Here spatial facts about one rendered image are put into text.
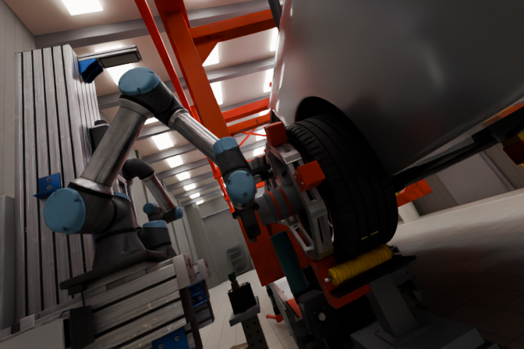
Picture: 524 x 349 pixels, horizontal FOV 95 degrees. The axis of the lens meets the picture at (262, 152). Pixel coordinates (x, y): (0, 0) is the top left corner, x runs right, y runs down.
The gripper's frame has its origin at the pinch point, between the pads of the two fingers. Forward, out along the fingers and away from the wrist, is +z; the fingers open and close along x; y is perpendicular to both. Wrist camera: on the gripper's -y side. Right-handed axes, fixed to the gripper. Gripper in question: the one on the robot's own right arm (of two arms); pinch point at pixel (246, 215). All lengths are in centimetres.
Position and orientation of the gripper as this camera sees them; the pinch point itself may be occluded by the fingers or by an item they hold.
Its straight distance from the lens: 94.8
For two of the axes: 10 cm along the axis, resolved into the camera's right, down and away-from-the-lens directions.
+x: -9.3, 3.3, -1.8
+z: -0.4, 4.1, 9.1
